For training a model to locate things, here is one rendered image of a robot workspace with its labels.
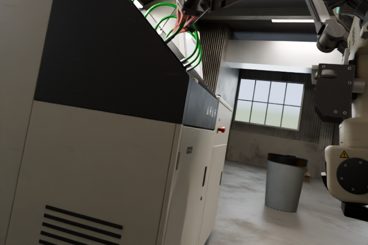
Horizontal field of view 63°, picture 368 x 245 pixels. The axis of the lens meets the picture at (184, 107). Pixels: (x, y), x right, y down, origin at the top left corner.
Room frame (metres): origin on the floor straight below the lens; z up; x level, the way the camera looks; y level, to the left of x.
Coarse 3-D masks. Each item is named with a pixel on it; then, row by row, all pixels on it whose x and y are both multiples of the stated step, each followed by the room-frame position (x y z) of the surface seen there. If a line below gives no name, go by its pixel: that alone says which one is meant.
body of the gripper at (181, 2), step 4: (176, 0) 1.14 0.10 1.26; (180, 0) 1.14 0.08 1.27; (184, 0) 1.16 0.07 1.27; (188, 0) 1.12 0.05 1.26; (192, 0) 1.11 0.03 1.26; (196, 0) 1.11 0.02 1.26; (200, 0) 1.12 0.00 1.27; (180, 4) 1.12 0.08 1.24; (184, 4) 1.13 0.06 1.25; (188, 4) 1.13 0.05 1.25; (192, 4) 1.12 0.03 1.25; (196, 4) 1.13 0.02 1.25; (180, 8) 1.12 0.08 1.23; (184, 8) 1.11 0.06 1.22; (188, 8) 1.13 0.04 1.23; (192, 8) 1.13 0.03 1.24; (196, 8) 1.14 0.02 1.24; (200, 8) 1.17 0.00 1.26; (200, 12) 1.16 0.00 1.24
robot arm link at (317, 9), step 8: (312, 0) 1.27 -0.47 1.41; (320, 0) 1.26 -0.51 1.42; (312, 8) 1.26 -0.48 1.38; (320, 8) 1.24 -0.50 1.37; (312, 16) 1.28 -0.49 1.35; (320, 16) 1.23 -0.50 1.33; (328, 16) 1.22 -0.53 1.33; (320, 24) 1.21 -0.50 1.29; (328, 24) 1.17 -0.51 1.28; (336, 24) 1.17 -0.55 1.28; (320, 32) 1.24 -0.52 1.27; (328, 32) 1.16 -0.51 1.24; (336, 32) 1.15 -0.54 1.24; (344, 32) 1.15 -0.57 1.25; (320, 48) 1.23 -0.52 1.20
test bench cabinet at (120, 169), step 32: (32, 128) 1.11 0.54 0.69; (64, 128) 1.08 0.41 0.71; (96, 128) 1.05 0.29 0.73; (128, 128) 1.01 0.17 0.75; (160, 128) 0.98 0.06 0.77; (32, 160) 1.11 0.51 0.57; (64, 160) 1.07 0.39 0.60; (96, 160) 1.04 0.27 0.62; (128, 160) 1.01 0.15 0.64; (160, 160) 0.98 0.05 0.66; (32, 192) 1.10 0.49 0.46; (64, 192) 1.07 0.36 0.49; (96, 192) 1.03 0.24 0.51; (128, 192) 1.00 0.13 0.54; (160, 192) 0.97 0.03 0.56; (32, 224) 1.09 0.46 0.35; (64, 224) 1.06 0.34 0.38; (96, 224) 1.03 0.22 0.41; (128, 224) 1.00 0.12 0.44; (160, 224) 0.97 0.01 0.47
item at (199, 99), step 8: (192, 80) 1.01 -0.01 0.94; (192, 88) 1.03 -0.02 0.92; (200, 88) 1.15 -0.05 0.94; (192, 96) 1.05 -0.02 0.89; (200, 96) 1.17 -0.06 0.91; (208, 96) 1.32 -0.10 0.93; (192, 104) 1.07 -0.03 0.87; (200, 104) 1.20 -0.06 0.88; (208, 104) 1.35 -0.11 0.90; (216, 104) 1.57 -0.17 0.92; (192, 112) 1.08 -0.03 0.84; (200, 112) 1.22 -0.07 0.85; (192, 120) 1.10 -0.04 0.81; (200, 120) 1.24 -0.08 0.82; (208, 120) 1.41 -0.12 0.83; (208, 128) 1.44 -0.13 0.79
